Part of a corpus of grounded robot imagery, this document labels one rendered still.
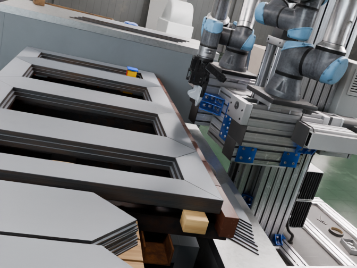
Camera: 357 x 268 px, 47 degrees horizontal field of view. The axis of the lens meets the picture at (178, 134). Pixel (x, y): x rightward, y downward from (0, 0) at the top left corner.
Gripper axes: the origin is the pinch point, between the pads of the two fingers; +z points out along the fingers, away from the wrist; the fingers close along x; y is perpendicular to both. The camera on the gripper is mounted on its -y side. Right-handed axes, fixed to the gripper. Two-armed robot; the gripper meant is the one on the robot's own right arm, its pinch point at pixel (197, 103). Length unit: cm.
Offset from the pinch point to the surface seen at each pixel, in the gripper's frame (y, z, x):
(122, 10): -29, 32, -1086
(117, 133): 36, 6, 40
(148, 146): 26, 6, 47
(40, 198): 54, 6, 87
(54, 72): 63, 7, -36
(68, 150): 50, 8, 54
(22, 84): 72, 6, 2
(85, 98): 47.2, 5.5, 5.0
